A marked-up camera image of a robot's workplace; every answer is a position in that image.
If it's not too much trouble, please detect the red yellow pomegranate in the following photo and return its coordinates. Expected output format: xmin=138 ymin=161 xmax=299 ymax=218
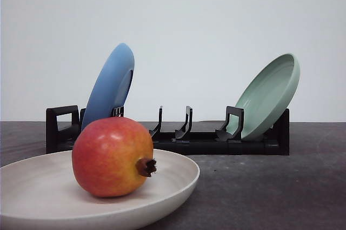
xmin=72 ymin=117 xmax=157 ymax=198

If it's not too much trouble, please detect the green plate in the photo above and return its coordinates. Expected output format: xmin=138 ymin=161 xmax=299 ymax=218
xmin=228 ymin=54 xmax=301 ymax=140

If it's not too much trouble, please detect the blue plate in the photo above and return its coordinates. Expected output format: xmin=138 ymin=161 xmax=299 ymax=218
xmin=82 ymin=43 xmax=135 ymax=129

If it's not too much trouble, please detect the white plate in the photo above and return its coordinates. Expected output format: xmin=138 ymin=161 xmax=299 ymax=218
xmin=0 ymin=149 xmax=201 ymax=230

